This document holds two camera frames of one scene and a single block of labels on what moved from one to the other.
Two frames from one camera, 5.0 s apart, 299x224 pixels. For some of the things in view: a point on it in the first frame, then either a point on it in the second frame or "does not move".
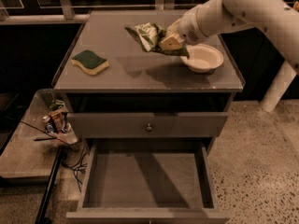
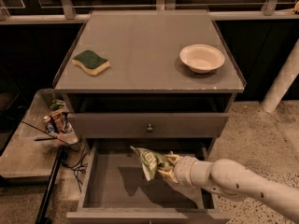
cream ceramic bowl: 203,58 does not move
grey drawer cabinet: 148,120 does not move
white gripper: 187,29 to 182,169
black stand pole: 42,217 does not move
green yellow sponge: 90,63 does not move
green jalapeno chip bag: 149,35 to 150,161
